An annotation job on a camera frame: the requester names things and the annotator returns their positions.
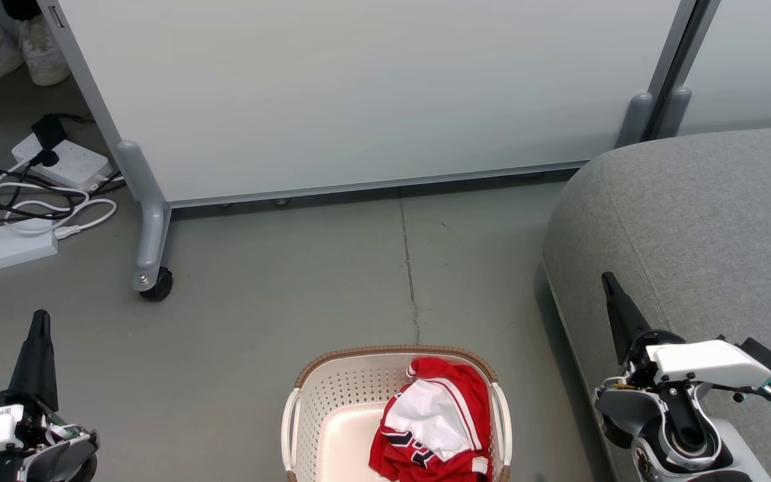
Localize white multi-socket power strip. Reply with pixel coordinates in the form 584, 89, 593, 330
11, 133, 113, 193

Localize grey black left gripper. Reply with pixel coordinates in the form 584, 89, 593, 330
0, 309, 100, 482

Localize white power strip with cables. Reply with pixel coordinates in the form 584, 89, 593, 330
0, 157, 119, 240

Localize long white power box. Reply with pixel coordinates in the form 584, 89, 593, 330
0, 226, 60, 279

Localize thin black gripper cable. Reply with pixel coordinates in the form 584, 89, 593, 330
710, 383, 771, 429

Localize grey fabric sofa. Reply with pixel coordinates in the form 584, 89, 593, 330
535, 124, 771, 482

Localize black caster wheel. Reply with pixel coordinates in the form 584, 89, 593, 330
139, 267, 174, 301

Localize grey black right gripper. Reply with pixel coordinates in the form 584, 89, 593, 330
593, 272, 738, 473

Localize white laundry basket brown rim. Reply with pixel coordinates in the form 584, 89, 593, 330
281, 344, 513, 482

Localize black power adapter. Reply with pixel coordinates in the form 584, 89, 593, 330
30, 113, 70, 152

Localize wide white partition panel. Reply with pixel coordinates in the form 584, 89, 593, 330
36, 0, 697, 294

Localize red and white garment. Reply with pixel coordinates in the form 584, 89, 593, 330
368, 357, 494, 482

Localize narrow white partition panel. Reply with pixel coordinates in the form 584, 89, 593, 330
653, 0, 771, 139

